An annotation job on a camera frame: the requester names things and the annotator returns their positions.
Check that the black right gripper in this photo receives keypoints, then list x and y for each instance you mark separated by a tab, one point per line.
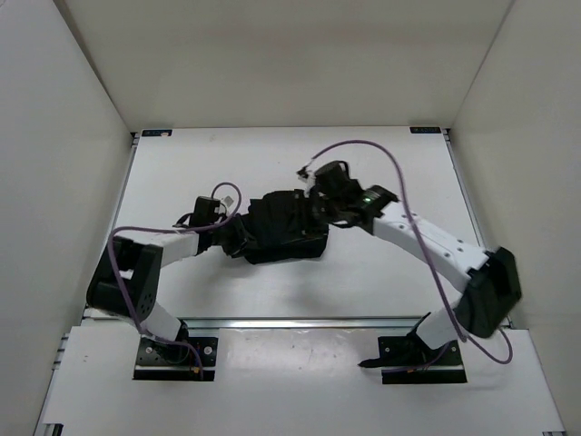
317	197

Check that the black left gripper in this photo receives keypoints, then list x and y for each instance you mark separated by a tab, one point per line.
237	244

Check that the black pleated skirt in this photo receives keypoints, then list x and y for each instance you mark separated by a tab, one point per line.
283	229

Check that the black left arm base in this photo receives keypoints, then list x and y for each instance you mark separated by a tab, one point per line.
155	361

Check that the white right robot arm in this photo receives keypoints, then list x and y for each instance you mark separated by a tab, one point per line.
487	281

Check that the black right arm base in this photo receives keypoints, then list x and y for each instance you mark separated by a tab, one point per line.
402	361

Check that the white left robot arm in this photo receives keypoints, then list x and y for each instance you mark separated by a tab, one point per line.
126	279

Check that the blue right corner label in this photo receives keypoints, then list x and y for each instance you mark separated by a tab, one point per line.
425	130

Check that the blue corner label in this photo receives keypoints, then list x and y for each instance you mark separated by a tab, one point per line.
156	132
425	130

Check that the blue left corner label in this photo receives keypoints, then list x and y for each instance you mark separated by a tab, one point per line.
156	132

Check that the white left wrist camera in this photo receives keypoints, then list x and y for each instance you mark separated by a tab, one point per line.
227	201

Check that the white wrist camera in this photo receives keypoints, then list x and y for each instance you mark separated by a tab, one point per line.
227	201
307	176

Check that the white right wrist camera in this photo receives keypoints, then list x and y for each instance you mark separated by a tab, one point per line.
307	176

